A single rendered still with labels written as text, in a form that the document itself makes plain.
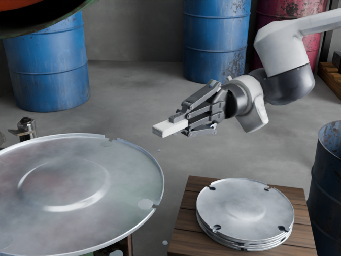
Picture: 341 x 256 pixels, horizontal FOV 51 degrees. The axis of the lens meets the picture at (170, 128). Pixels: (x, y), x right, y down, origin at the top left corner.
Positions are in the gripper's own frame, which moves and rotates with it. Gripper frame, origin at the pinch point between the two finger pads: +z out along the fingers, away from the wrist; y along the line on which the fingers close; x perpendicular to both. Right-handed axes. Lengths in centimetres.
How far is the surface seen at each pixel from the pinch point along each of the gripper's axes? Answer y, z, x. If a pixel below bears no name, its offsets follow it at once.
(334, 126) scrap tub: -33, -91, 0
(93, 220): 1.0, 26.1, 13.2
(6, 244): 1.3, 35.8, 10.2
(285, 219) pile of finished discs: -39, -36, 11
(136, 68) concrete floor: -87, -172, -228
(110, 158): 0.6, 15.9, 2.4
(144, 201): 0.7, 18.8, 14.5
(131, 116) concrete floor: -83, -97, -141
